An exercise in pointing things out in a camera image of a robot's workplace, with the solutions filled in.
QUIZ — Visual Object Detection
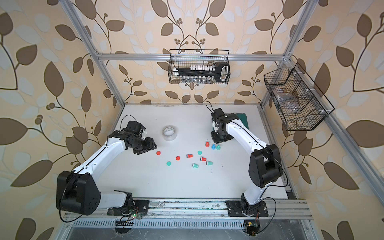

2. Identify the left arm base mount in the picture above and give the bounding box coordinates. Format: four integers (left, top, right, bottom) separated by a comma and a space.
107, 191, 150, 217

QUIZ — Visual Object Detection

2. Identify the black white tool in basket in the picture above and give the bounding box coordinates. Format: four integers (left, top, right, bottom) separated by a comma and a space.
169, 62, 231, 84

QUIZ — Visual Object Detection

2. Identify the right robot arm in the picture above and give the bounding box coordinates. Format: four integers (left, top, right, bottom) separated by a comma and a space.
211, 108, 285, 216

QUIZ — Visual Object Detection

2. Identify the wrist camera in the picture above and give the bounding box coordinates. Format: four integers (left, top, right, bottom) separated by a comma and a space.
211, 108, 225, 124
123, 121, 146, 139

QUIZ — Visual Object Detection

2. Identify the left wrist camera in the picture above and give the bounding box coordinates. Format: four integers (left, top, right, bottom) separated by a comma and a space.
123, 121, 146, 139

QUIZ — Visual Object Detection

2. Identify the wire basket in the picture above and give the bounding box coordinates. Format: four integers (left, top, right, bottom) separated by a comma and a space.
168, 49, 231, 85
264, 63, 335, 131

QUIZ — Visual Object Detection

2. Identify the right wire basket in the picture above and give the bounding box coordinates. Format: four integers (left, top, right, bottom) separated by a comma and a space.
264, 63, 335, 131

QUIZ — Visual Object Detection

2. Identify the green tool case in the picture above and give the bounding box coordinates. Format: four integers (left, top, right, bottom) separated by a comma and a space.
211, 113, 249, 132

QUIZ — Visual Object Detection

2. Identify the plastic bag in basket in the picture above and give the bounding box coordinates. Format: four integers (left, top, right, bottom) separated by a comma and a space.
274, 88, 300, 112

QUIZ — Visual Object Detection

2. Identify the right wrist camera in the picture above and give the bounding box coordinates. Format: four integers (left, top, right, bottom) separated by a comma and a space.
211, 108, 225, 124

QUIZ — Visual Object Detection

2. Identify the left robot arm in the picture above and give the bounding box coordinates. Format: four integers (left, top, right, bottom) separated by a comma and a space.
56, 121, 157, 216

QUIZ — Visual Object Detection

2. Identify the back wire basket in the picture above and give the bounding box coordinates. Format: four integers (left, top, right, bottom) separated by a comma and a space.
168, 49, 231, 85

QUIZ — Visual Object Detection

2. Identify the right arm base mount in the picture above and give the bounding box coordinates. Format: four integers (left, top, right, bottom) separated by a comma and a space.
226, 194, 269, 218

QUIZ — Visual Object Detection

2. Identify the clear tape roll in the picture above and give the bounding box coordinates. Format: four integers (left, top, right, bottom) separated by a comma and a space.
162, 126, 177, 142

